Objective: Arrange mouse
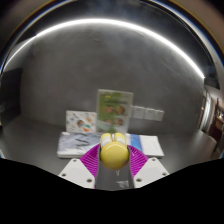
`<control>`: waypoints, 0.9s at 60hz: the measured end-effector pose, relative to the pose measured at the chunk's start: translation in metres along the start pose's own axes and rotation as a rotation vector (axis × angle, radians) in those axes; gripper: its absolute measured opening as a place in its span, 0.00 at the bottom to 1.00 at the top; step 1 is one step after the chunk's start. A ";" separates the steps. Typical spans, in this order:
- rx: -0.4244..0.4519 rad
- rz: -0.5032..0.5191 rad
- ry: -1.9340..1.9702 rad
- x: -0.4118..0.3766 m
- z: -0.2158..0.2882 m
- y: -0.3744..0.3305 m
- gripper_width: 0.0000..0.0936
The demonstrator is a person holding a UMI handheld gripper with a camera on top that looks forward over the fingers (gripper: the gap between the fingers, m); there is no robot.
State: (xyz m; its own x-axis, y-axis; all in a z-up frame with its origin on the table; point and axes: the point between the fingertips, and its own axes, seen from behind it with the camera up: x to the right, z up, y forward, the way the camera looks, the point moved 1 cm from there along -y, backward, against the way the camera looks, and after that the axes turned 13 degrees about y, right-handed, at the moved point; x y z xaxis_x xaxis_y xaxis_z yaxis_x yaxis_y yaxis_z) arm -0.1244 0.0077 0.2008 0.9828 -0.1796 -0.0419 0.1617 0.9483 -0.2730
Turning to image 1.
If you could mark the yellow computer mouse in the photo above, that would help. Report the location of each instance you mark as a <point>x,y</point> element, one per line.
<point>114,153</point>

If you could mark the white sticker sheet card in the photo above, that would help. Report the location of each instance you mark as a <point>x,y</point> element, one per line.
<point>80,121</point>

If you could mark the white wall plates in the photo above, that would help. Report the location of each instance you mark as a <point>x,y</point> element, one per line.
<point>148,113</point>

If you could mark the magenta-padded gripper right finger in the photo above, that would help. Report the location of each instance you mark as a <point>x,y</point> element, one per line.
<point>150,171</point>

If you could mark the green poster with food photos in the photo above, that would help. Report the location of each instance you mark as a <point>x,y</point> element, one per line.
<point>114,110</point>

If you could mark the white book with blue band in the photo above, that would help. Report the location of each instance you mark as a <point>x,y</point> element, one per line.
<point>150,145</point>

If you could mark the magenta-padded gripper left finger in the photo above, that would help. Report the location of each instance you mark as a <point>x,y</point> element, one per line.
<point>78,171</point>

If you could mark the white ceiling light strip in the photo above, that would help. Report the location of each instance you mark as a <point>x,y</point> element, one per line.
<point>106,21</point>

